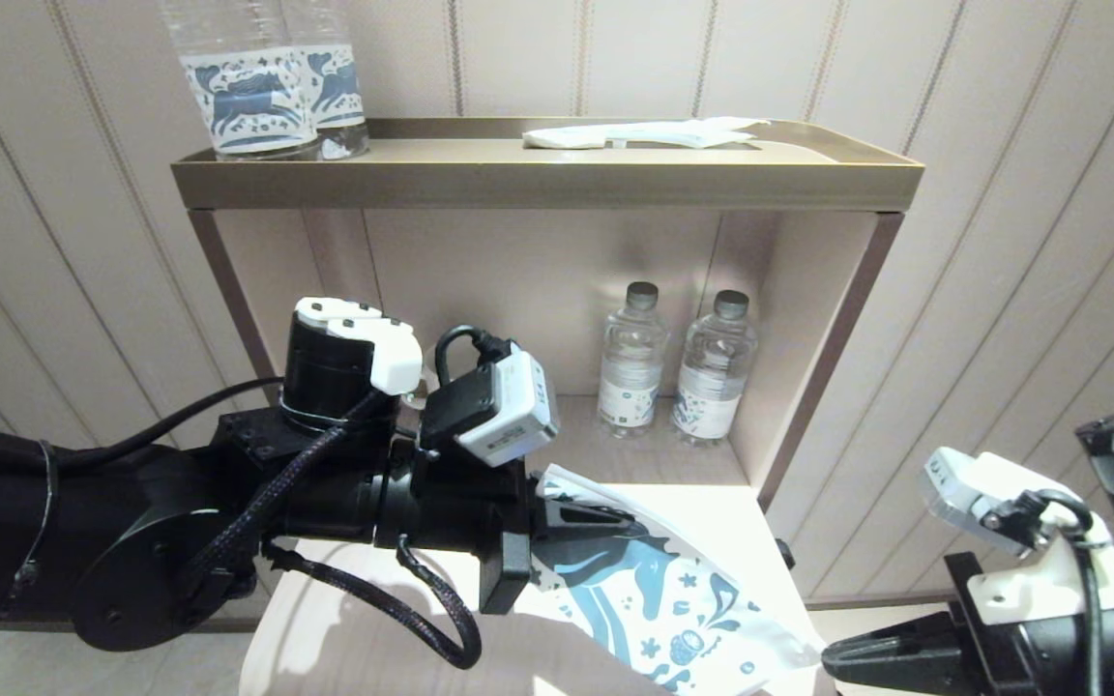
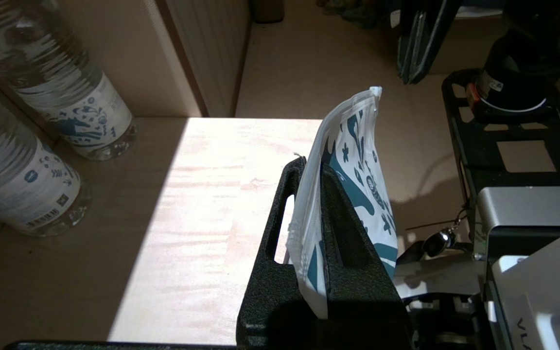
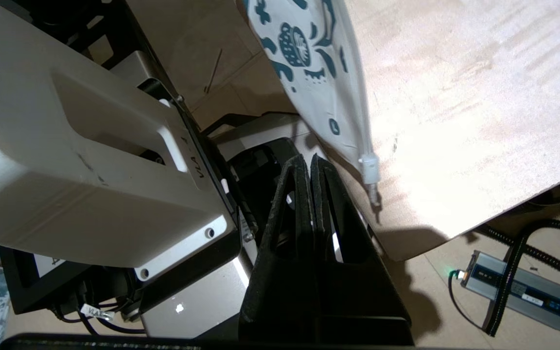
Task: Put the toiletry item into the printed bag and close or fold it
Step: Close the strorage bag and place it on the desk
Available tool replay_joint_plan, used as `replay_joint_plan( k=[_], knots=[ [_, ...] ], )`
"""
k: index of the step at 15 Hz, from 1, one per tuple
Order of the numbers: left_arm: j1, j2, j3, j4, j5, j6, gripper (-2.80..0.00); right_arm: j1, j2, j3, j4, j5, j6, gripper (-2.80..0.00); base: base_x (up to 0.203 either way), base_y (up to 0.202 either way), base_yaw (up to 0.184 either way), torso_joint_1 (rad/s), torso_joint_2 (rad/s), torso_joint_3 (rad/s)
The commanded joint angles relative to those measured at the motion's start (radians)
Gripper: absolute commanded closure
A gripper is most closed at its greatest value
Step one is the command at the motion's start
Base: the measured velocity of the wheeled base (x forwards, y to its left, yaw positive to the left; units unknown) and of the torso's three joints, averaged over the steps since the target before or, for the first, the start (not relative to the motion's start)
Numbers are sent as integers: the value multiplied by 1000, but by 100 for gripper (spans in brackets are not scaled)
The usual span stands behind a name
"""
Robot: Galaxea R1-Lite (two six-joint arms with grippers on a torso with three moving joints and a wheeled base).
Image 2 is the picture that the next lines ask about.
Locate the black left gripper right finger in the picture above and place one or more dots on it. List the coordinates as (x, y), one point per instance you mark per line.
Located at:
(362, 301)

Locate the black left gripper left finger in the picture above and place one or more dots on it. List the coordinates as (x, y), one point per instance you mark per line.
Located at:
(275, 301)

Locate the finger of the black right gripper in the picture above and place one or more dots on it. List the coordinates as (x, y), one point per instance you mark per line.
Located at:
(438, 29)
(410, 34)

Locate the white horse-print paper pouch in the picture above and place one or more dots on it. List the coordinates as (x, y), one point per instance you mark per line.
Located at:
(353, 136)

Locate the multicolour fabric pile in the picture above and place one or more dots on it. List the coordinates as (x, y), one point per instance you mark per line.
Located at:
(358, 9)

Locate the black key fob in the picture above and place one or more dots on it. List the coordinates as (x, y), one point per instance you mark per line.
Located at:
(438, 243)

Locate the brown cylindrical bin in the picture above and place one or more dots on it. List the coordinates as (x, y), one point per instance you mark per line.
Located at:
(268, 9)

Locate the white silver robot torso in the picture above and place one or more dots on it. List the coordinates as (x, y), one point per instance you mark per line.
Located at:
(542, 272)

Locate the small clear water bottle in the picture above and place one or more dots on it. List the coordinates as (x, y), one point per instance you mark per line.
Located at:
(76, 107)
(12, 180)

